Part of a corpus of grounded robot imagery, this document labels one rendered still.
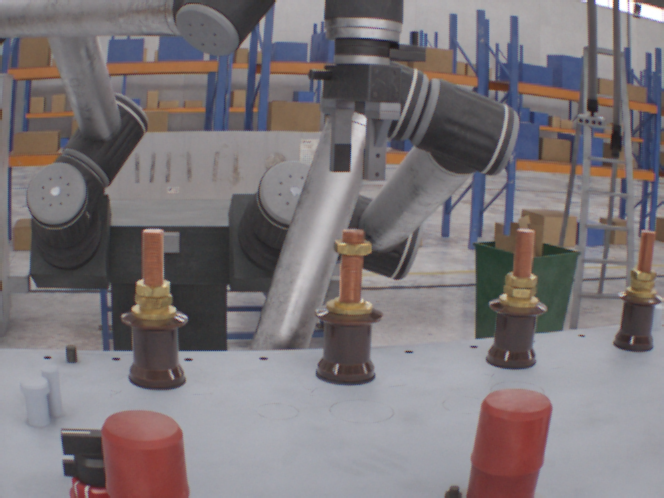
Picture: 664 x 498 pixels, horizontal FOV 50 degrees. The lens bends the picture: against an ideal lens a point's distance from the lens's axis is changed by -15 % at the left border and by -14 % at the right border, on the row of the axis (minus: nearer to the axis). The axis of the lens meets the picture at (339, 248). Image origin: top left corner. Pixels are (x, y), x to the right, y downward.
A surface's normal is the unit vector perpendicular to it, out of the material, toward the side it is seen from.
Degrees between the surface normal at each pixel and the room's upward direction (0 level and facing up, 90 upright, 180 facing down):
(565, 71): 90
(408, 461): 0
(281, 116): 90
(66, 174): 55
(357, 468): 0
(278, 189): 60
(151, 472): 89
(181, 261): 90
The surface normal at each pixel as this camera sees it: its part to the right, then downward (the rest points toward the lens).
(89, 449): 0.29, 0.19
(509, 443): -0.34, 0.15
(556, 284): 0.55, 0.25
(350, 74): -0.89, 0.04
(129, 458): -0.05, 0.17
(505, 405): 0.00, -0.97
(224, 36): -0.33, 0.84
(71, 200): 0.29, -0.27
